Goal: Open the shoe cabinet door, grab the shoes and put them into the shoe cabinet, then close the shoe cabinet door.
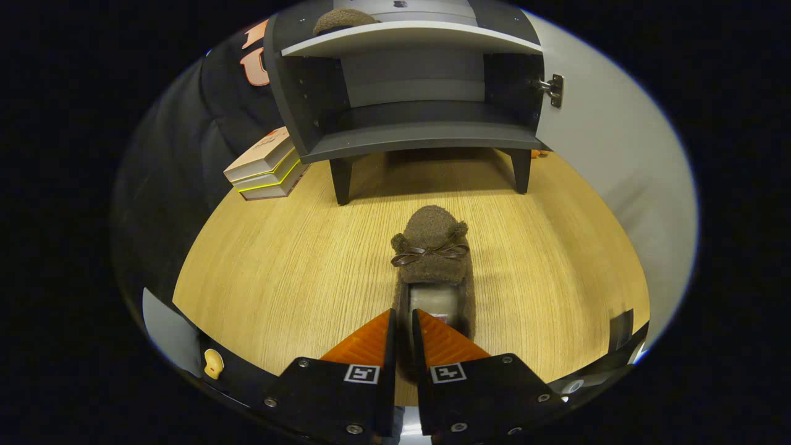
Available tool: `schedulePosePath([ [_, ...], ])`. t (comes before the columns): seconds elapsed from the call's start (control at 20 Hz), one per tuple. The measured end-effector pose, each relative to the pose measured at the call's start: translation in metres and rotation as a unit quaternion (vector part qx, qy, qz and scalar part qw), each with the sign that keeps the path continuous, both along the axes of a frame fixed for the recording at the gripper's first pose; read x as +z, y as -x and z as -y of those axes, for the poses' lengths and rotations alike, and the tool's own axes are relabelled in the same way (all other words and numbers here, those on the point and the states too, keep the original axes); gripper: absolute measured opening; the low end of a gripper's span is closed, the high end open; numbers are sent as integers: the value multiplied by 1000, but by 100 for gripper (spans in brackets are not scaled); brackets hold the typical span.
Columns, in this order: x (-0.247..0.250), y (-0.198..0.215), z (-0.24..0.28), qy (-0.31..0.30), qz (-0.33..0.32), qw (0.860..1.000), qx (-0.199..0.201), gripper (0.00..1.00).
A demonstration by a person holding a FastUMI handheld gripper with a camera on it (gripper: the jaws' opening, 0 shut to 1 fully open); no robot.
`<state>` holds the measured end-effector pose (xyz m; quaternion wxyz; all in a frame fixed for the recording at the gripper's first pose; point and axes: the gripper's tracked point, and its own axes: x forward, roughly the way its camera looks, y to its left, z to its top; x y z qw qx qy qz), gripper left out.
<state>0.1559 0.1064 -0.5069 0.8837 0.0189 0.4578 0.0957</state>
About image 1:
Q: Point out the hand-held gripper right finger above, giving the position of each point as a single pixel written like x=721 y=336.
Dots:
x=488 y=395

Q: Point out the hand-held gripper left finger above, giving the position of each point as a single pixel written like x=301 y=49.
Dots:
x=334 y=395

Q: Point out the brown fuzzy shoe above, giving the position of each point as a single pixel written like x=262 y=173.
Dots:
x=343 y=20
x=432 y=232

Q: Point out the dark grey shoe cabinet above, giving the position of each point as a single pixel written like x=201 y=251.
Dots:
x=420 y=136

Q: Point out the metal door hinge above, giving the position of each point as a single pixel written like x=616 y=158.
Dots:
x=554 y=91

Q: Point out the small yellow figure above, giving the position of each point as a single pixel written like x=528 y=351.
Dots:
x=214 y=364

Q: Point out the grey cover book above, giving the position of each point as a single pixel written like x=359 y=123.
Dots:
x=272 y=191

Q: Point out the yellow edged book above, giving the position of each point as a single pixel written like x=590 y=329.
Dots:
x=272 y=176

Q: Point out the beige cover book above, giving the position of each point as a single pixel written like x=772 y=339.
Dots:
x=259 y=154

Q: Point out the black backdrop cloth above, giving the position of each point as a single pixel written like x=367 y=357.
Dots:
x=185 y=136

